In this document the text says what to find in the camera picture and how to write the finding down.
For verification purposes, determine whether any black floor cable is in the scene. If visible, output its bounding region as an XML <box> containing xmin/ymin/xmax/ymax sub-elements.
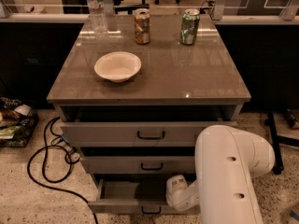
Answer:
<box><xmin>26</xmin><ymin>116</ymin><xmax>99</xmax><ymax>224</ymax></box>

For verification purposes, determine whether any grey drawer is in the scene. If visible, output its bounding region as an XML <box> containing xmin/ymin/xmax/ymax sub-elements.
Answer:
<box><xmin>81</xmin><ymin>147</ymin><xmax>194</xmax><ymax>175</ymax></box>
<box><xmin>61</xmin><ymin>118</ymin><xmax>236</xmax><ymax>147</ymax></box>
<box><xmin>88</xmin><ymin>174</ymin><xmax>200</xmax><ymax>215</ymax></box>

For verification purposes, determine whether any white paper bowl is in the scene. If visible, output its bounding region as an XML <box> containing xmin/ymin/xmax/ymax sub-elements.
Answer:
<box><xmin>94</xmin><ymin>51</ymin><xmax>141</xmax><ymax>83</ymax></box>

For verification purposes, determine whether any clear plastic water bottle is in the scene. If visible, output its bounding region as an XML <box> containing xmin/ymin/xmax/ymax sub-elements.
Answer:
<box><xmin>86</xmin><ymin>0</ymin><xmax>107</xmax><ymax>34</ymax></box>

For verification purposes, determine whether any grey drawer cabinet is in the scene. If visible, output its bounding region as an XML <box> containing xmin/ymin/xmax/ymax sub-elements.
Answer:
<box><xmin>46</xmin><ymin>14</ymin><xmax>251</xmax><ymax>185</ymax></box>

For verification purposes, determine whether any grey top drawer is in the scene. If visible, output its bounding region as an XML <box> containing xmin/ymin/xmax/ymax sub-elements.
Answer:
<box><xmin>61</xmin><ymin>118</ymin><xmax>236</xmax><ymax>147</ymax></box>

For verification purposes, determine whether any green soda can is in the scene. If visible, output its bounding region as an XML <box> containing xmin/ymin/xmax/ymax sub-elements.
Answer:
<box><xmin>180</xmin><ymin>8</ymin><xmax>200</xmax><ymax>45</ymax></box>

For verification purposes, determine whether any black stand base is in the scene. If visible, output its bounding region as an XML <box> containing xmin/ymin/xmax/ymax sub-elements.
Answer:
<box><xmin>264</xmin><ymin>112</ymin><xmax>299</xmax><ymax>175</ymax></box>

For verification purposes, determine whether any grey middle drawer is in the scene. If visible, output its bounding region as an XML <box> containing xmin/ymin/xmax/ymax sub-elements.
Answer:
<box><xmin>81</xmin><ymin>147</ymin><xmax>194</xmax><ymax>175</ymax></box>

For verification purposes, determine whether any orange soda can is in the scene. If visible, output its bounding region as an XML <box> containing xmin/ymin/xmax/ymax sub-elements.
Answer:
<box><xmin>133</xmin><ymin>8</ymin><xmax>150</xmax><ymax>45</ymax></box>

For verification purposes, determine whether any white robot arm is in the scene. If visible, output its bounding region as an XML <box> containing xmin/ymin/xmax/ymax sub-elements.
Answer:
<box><xmin>166</xmin><ymin>125</ymin><xmax>275</xmax><ymax>224</ymax></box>

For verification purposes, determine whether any tray of snack bags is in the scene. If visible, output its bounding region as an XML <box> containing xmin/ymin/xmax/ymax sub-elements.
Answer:
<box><xmin>0</xmin><ymin>97</ymin><xmax>39</xmax><ymax>147</ymax></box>

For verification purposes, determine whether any grey bottom drawer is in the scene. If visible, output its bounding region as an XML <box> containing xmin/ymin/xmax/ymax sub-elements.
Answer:
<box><xmin>88</xmin><ymin>174</ymin><xmax>200</xmax><ymax>215</ymax></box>

